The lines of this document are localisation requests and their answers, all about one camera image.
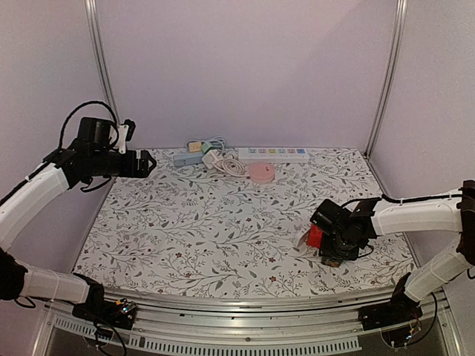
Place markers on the green beige socket adapter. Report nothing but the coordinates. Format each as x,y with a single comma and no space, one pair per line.
205,145

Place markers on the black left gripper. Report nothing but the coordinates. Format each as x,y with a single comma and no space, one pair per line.
132,171

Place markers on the aluminium front rail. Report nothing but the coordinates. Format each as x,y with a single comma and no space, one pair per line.
317,325

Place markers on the floral table cloth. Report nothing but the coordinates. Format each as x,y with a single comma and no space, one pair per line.
196,232

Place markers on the aluminium corner post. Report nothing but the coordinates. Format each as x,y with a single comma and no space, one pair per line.
92,16
389,74

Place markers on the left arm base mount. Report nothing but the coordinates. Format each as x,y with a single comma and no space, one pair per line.
119,314

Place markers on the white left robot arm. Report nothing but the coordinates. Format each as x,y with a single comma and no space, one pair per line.
98,150

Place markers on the white colourful power strip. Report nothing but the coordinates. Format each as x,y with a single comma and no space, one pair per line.
273,155

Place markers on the pink round cable reel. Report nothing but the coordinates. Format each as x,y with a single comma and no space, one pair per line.
261,173

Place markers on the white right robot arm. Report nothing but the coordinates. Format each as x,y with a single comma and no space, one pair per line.
452,211

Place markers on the left aluminium corner post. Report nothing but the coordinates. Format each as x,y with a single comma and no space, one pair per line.
92,16

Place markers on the red cube socket adapter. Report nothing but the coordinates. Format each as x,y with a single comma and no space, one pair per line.
314,237

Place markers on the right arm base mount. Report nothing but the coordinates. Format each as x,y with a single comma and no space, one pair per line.
400,308

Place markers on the blue power strip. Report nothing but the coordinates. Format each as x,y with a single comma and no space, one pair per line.
185,159

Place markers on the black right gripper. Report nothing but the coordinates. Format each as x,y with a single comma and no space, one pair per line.
335,251

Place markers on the right aluminium corner post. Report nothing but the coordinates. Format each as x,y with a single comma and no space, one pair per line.
389,74

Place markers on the white plug block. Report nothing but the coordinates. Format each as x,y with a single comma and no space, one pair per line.
211,158

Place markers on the dark green cube socket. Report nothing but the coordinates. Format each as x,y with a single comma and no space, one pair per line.
334,257

